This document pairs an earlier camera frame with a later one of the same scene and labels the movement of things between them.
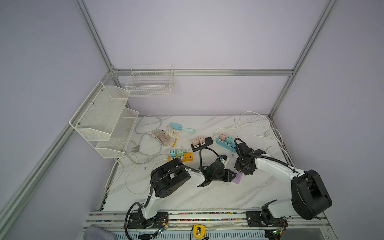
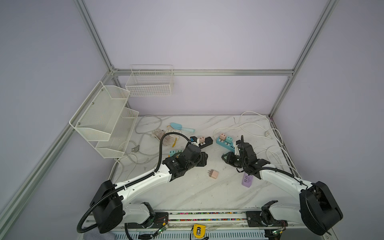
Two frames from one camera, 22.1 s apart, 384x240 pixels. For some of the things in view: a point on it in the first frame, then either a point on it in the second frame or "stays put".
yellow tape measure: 199,231 stays put
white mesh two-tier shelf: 105,121 stays put
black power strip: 208,141 stays put
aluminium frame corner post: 328,7 stays put
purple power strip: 238,177 -> 247,179
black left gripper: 228,176 -> 203,160
